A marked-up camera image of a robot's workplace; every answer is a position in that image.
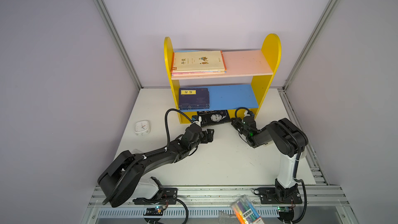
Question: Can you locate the black book gold lettering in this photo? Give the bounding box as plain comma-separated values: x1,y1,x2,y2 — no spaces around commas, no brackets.
197,110,231,127

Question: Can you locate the dark blue book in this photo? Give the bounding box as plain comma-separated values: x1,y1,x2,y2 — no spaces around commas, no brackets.
179,105,210,112

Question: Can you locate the dark blue book hidden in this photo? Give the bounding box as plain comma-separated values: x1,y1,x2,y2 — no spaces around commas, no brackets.
178,87,210,108

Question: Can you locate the pink cartoon cover book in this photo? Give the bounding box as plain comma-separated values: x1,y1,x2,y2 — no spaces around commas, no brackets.
171,71,226,78

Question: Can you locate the beige book orange border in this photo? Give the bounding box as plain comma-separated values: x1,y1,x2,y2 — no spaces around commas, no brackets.
171,50,226,73

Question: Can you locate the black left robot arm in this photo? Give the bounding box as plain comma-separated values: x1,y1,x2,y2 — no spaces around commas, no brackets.
97,123,215,207

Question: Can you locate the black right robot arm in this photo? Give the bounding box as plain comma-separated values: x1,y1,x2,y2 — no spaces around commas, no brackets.
231,116,308,198

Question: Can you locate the yellow pink blue bookshelf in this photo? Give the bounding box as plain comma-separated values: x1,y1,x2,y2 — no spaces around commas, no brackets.
164,34,282,116

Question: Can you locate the small white alarm clock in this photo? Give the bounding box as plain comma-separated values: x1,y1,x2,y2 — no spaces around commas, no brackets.
134,120,150,136

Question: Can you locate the pack of coloured markers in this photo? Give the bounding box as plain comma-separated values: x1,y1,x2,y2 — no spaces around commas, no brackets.
231,195,265,224

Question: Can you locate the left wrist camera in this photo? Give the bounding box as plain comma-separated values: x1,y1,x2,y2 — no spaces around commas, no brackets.
192,115,202,125

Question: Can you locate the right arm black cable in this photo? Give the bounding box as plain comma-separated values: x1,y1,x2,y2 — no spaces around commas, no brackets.
234,107,308,223

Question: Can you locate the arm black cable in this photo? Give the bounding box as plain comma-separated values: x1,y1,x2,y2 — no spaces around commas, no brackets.
234,107,308,223
102,108,195,206

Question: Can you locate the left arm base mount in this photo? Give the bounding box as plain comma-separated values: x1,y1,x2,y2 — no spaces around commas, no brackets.
133,177,178,217

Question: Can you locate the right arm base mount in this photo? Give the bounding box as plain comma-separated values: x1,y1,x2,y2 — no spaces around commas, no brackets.
254,180,303,205

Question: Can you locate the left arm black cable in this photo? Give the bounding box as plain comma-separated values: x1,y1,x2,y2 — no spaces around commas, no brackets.
102,108,195,206

